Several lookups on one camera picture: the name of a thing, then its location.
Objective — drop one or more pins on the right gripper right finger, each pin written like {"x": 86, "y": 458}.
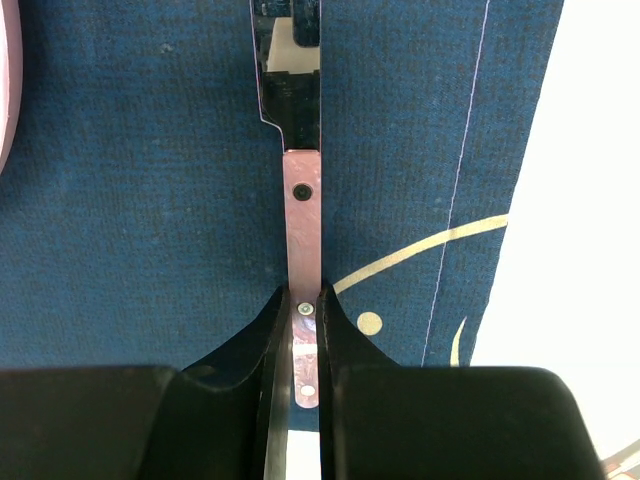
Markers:
{"x": 382, "y": 420}

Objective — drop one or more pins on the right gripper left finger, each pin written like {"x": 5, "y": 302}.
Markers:
{"x": 223, "y": 417}

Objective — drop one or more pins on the dark blue cloth placemat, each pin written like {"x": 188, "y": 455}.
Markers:
{"x": 142, "y": 202}

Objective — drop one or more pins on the pink plastic plate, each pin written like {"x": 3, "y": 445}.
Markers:
{"x": 11, "y": 74}

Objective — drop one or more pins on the silver knife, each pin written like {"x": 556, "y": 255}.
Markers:
{"x": 287, "y": 53}

